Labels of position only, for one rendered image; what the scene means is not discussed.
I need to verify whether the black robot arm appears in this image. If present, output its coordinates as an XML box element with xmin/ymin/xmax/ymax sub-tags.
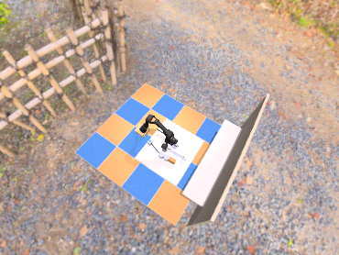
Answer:
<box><xmin>139</xmin><ymin>114</ymin><xmax>179</xmax><ymax>146</ymax></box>

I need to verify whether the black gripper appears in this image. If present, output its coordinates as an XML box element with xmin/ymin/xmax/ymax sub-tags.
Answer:
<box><xmin>161</xmin><ymin>139</ymin><xmax>170</xmax><ymax>150</ymax></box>

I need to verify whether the brown block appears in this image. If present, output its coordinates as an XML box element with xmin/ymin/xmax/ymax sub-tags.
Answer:
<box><xmin>168</xmin><ymin>157</ymin><xmax>176</xmax><ymax>165</ymax></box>

